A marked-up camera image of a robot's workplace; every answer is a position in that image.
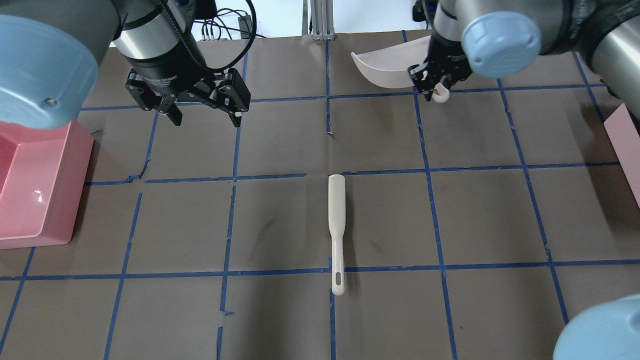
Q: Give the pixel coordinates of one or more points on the pink plastic bin left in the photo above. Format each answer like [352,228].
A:
[42,174]

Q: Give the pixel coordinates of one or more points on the pink bin with black bag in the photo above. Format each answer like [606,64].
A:
[625,140]

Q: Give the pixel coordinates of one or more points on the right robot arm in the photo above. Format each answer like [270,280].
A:
[497,38]

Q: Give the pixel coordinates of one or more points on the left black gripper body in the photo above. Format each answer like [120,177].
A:
[167,74]

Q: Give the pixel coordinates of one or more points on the white plastic dustpan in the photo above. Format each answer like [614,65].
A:
[388,67]

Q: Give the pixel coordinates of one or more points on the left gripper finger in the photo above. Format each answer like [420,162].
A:
[236,118]
[174,114]

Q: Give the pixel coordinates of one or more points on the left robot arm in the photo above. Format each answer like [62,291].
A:
[51,51]

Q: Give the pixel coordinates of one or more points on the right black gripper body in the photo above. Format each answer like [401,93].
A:
[446,61]

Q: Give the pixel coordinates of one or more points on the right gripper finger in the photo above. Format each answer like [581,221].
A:
[419,75]
[446,82]

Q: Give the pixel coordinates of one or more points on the aluminium frame post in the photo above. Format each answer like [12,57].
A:
[318,20]

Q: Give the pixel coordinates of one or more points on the white plastic brush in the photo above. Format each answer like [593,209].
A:
[336,221]

